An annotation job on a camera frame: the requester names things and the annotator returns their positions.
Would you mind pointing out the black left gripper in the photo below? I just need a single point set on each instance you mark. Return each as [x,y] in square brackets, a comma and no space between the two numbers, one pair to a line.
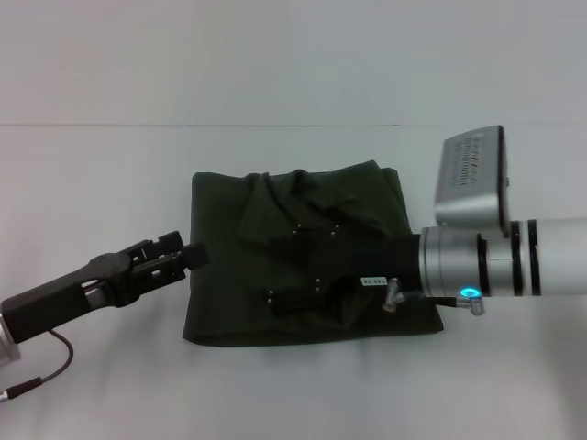
[59,298]

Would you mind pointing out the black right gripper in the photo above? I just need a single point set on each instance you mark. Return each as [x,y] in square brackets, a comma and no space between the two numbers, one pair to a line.
[367,270]

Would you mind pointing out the dark green t-shirt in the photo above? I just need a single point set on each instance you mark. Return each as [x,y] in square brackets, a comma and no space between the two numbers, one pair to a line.
[229,275]

